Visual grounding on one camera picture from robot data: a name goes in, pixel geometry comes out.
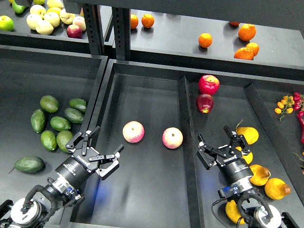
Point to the peach pink fruit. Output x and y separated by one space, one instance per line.
80 21

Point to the pale yellow pear centre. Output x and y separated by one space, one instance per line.
53 18

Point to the pink apple left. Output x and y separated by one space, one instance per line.
133 132

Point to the yellow pear lower right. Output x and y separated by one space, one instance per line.
277 189

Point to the red apple on shelf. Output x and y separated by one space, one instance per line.
74 31

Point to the pale yellow pear right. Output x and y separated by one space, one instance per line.
66 18

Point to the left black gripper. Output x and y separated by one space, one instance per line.
85 159

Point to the orange small right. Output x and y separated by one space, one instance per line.
254 47

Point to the black tray divider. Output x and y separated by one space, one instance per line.
195 206
278 141

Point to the avocado bottom right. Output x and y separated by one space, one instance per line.
63 138

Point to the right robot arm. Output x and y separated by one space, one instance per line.
250 206

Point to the pale yellow pear front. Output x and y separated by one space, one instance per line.
44 27

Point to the pink apple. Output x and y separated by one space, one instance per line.
133 132
172 138

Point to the bright red apple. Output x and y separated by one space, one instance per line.
208 84

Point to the pale yellow pear left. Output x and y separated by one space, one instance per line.
32 21

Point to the black shelf post left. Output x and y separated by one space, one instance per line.
94 29

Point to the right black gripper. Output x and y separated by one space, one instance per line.
227 157

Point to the red chili peppers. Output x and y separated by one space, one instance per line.
299 106

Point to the black tray divider left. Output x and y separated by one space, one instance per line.
195 206

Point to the dark red apple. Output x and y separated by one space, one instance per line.
204 103

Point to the avocado top right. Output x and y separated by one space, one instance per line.
79 104

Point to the orange front right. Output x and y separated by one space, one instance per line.
244 53

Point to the avocado far left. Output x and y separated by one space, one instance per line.
38 121

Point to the orange cherry tomato bunch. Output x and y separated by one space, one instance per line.
285 106

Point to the dark green avocado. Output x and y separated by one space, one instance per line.
29 164

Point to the black tray divider right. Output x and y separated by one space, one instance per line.
278 141

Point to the avocado right middle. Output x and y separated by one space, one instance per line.
73 115

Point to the black shelf post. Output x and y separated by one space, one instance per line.
94 29
121 24

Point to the black shelf post right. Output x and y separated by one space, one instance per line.
121 24

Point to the large orange top right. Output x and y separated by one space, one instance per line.
247 32

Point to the orange centre shelf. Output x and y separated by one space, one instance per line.
205 40

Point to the yellow pear with stem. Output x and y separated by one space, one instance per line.
250 133

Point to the pink apple right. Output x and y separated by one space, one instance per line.
172 138

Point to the yellow pear lower middle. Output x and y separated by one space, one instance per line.
260 175

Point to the orange partly hidden top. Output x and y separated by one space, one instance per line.
234 23

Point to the yellow pear with brown spot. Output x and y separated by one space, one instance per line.
232 211

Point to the avocado centre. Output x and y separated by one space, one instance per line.
59 123

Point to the avocado bottom left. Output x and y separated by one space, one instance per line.
48 140

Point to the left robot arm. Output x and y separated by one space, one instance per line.
41 203

